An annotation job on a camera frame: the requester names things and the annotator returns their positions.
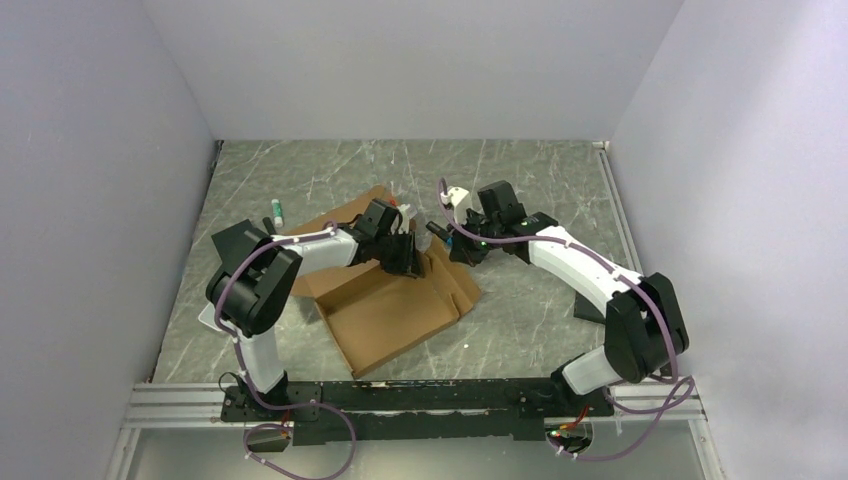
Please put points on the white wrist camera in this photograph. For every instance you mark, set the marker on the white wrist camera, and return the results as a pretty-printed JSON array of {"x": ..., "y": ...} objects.
[
  {"x": 456, "y": 198},
  {"x": 403, "y": 224}
]

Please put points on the brown cardboard box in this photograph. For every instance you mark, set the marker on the brown cardboard box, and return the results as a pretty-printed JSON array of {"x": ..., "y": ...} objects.
[{"x": 374, "y": 317}]

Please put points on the black blue marker pen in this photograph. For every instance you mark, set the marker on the black blue marker pen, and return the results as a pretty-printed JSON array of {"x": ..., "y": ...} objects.
[{"x": 438, "y": 231}]

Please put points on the right black rectangular pad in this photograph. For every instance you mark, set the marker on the right black rectangular pad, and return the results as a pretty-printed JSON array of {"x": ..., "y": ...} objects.
[{"x": 583, "y": 309}]

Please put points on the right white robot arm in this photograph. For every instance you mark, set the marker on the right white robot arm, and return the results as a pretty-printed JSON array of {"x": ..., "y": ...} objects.
[{"x": 643, "y": 326}]

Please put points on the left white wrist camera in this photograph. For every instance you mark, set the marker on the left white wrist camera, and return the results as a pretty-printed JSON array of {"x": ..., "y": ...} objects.
[{"x": 403, "y": 224}]

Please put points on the green white glue stick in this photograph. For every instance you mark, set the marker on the green white glue stick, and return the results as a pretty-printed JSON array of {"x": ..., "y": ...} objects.
[{"x": 277, "y": 214}]

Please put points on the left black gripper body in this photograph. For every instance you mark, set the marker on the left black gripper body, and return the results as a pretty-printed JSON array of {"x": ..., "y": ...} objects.
[{"x": 395, "y": 252}]

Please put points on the left black rectangular pad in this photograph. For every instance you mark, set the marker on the left black rectangular pad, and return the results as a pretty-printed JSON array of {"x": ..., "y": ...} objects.
[{"x": 235, "y": 243}]

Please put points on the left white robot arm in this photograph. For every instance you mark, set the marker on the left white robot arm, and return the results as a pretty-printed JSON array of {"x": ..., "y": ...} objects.
[{"x": 247, "y": 294}]

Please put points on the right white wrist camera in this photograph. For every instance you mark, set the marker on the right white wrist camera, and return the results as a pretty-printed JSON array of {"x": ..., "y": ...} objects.
[{"x": 456, "y": 198}]

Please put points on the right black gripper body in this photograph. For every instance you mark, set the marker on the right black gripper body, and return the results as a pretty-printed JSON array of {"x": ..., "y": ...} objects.
[{"x": 473, "y": 249}]

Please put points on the black rectangular pad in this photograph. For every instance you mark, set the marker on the black rectangular pad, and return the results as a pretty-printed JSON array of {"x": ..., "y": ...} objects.
[
  {"x": 235, "y": 243},
  {"x": 583, "y": 309}
]

